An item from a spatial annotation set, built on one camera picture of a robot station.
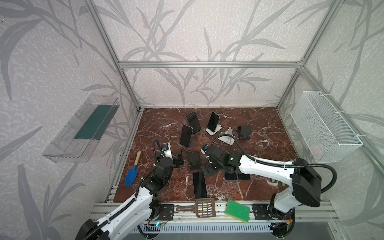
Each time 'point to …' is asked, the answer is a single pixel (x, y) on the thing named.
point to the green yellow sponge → (238, 210)
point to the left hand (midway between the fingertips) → (175, 151)
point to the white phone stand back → (217, 129)
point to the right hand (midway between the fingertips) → (206, 165)
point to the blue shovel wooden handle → (132, 172)
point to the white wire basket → (327, 137)
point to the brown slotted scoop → (204, 208)
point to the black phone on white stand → (213, 122)
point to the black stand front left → (194, 158)
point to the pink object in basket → (317, 150)
